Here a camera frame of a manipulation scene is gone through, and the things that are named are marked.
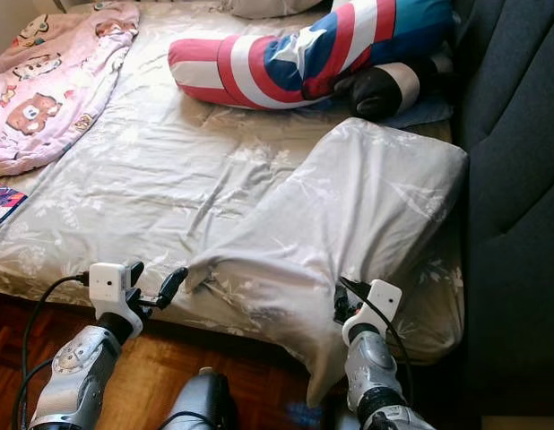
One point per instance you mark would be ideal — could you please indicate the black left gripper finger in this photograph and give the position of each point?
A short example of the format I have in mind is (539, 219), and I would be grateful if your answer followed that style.
(175, 285)

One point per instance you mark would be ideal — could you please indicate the large grey floral pillow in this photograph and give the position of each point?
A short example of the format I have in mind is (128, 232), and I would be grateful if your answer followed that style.
(358, 206)

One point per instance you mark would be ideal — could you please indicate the colourful comic magazine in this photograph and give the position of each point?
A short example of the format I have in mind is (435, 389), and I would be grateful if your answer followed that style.
(4, 206)

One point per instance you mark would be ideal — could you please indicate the pink cartoon bear blanket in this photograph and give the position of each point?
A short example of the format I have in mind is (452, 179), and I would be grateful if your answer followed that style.
(53, 90)

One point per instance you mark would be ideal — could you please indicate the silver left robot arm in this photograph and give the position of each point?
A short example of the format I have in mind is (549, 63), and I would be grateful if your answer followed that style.
(75, 376)

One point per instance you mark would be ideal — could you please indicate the bed with grey floral sheet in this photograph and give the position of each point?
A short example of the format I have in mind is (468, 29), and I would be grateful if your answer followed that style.
(187, 179)

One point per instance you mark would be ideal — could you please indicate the grey left robot leg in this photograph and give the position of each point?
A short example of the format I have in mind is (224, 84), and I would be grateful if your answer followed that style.
(201, 403)

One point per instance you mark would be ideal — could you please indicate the blue cloth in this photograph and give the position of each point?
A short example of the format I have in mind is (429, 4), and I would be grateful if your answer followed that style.
(425, 112)

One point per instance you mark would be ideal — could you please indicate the black beige plush toy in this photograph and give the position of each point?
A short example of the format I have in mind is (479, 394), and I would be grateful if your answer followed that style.
(376, 94)

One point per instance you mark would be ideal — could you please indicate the dark grey sofa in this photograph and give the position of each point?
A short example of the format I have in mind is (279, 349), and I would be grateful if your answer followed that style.
(519, 179)

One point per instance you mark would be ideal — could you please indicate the red white blue star pillow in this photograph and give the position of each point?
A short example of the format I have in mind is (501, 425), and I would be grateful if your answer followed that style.
(268, 67)

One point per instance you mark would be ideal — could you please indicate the small grey pillow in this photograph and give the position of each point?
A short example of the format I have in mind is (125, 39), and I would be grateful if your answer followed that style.
(268, 7)

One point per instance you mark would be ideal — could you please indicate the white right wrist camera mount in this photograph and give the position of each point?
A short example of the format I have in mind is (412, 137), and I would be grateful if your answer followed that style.
(376, 305)

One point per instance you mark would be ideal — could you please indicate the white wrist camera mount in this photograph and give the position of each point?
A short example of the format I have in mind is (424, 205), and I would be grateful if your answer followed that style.
(108, 285)
(376, 305)

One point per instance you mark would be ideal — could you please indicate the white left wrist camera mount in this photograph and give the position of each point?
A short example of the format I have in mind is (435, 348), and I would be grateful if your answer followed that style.
(108, 285)

